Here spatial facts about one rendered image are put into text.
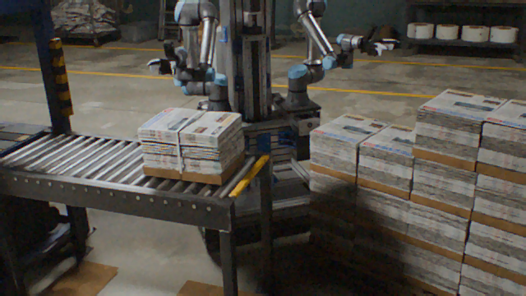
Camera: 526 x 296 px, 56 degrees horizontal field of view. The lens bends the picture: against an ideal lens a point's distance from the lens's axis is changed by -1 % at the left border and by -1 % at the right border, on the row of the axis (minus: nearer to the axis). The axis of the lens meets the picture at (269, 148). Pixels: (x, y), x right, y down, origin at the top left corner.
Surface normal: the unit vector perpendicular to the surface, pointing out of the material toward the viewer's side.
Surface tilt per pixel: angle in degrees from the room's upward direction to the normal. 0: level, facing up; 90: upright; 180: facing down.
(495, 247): 90
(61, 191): 90
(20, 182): 90
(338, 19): 90
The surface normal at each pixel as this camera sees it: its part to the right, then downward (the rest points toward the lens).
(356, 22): -0.31, 0.37
